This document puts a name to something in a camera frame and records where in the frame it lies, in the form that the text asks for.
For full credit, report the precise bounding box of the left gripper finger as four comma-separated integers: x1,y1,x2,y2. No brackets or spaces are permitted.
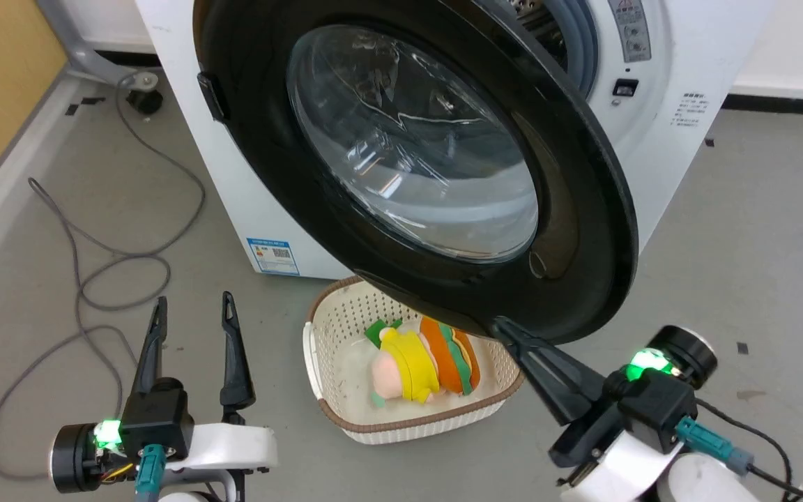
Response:
220,291,257,425
129,296,169,400

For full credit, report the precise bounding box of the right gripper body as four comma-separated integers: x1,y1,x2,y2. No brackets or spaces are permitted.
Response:
549,325,719,502

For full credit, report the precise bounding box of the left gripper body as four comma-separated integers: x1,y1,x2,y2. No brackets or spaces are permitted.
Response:
49,420,279,502

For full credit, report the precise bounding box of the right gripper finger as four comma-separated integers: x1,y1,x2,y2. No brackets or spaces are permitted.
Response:
495,326,593,427
491,317,609,413

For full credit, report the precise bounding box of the black round glass washer door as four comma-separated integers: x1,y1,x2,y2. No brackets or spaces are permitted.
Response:
192,0,640,347

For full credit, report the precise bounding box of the white front-load washing machine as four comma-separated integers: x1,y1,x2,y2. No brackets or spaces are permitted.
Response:
135,0,772,280

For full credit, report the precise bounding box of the hamburger plush toy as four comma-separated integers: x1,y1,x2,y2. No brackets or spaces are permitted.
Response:
418,316,482,397

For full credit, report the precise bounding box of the blue energy label sticker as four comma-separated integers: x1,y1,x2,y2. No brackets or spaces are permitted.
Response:
246,237,301,277

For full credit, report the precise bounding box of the white woven laundry basket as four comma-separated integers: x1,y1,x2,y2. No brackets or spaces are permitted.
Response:
303,275,525,446

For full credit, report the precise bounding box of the doll with yellow shirt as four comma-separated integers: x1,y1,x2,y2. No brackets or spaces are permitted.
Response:
365,319,441,409

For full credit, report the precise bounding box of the black caster wheel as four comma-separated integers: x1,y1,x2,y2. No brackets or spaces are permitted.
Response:
126,89,165,116

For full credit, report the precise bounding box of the grey metal stand leg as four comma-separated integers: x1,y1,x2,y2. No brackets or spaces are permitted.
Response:
36,0,160,92

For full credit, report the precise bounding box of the grey warning label sticker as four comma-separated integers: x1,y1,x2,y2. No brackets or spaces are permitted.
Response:
607,0,653,64

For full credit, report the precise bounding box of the left camera cable teal plug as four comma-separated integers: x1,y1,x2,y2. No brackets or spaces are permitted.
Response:
134,444,167,502

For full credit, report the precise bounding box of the camera cable teal plug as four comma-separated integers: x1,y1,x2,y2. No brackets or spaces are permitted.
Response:
675,397,803,500
134,444,167,502

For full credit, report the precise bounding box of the grey power cable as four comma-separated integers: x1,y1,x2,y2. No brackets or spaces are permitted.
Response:
0,73,206,482

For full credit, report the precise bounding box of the right camera cable teal plug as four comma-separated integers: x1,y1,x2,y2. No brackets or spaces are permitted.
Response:
675,397,803,500

